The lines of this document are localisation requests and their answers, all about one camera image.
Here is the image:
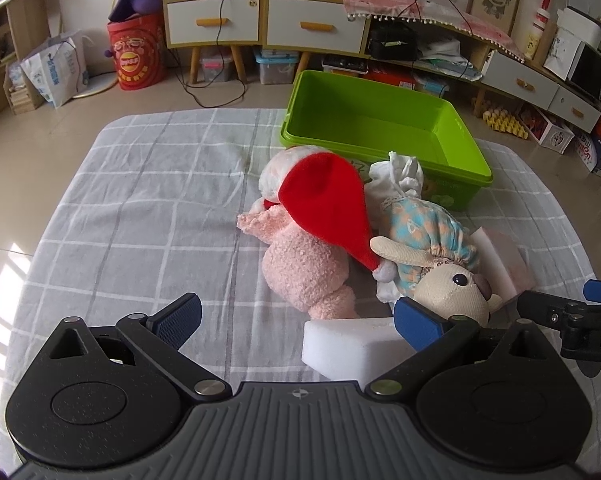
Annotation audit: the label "yellow egg tray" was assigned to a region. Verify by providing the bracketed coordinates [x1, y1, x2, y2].
[483, 105, 529, 140]

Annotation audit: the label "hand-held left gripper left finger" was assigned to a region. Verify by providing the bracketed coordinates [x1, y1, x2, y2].
[48, 294, 232, 402]

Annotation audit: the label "grey checked blanket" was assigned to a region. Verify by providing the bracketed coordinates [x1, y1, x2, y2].
[0, 109, 601, 461]

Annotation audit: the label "white printed carton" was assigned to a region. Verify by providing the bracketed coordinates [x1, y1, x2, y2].
[531, 110, 576, 153]

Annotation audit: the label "white cloth bundle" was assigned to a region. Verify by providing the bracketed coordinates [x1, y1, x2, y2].
[368, 151, 426, 211]

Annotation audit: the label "clear storage box blue lid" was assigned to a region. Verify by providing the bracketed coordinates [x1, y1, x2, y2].
[254, 50, 298, 85]

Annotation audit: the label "pink plush toy red hat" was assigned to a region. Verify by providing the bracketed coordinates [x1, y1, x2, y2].
[237, 146, 396, 321]

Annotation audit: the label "wooden cabinet white drawer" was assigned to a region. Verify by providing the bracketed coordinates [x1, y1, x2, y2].
[263, 0, 371, 61]
[160, 0, 266, 83]

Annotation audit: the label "red box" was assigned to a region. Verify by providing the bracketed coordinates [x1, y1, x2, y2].
[375, 72, 421, 92]

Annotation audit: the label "red printed bucket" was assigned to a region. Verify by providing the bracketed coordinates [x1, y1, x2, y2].
[106, 12, 168, 92]

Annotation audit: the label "black bag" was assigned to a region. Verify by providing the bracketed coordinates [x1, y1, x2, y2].
[368, 22, 417, 61]

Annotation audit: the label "pink cloth cover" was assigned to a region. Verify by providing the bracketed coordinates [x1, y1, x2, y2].
[341, 0, 526, 56]

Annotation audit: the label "white microwave oven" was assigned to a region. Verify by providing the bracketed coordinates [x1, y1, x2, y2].
[543, 7, 601, 103]

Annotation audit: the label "wooden bookshelf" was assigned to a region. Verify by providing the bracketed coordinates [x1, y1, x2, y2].
[0, 0, 56, 121]

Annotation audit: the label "small white cloth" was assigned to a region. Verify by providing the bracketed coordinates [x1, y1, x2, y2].
[375, 280, 406, 306]

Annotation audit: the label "rabbit doll blue checked dress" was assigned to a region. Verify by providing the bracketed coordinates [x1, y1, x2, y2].
[369, 192, 504, 326]

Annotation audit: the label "black power cable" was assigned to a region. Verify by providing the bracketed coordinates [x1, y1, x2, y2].
[178, 0, 248, 108]

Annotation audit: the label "white paper bag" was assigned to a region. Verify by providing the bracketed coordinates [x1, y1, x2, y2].
[20, 30, 88, 109]

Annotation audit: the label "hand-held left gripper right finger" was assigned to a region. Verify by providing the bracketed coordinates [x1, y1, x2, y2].
[367, 296, 556, 396]

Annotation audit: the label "wooden tv stand white drawers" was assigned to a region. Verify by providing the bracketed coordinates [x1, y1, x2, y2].
[365, 10, 601, 133]

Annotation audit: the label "green plastic bin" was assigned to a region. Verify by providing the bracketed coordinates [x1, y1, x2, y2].
[279, 70, 494, 211]

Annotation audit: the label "pinkish white sponge block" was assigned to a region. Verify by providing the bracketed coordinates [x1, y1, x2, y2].
[468, 226, 536, 306]

